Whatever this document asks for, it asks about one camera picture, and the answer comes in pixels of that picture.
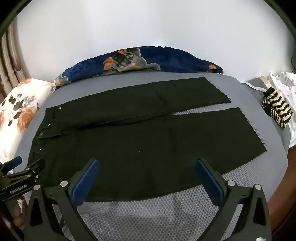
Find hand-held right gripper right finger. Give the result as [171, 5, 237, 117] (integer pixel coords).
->
[195, 158, 272, 241]

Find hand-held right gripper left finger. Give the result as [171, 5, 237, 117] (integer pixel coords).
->
[24, 158, 101, 241]

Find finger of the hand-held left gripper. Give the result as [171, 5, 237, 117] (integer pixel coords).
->
[24, 159, 46, 178]
[5, 156, 23, 174]

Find black pants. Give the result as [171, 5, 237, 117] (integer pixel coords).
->
[30, 77, 266, 202]

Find person's left hand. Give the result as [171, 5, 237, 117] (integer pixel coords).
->
[9, 197, 26, 230]

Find white floral pillow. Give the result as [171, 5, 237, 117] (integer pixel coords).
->
[0, 78, 56, 164]

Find grey mesh bed sheet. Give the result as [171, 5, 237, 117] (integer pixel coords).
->
[14, 70, 292, 241]

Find beige curtain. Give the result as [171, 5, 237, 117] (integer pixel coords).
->
[0, 23, 32, 103]

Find black and white knitted cloth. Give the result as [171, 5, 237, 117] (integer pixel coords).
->
[261, 87, 294, 129]

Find blue floral blanket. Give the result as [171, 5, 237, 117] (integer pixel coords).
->
[54, 46, 225, 87]

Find white patterned cloth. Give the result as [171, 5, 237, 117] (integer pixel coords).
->
[268, 71, 296, 112]

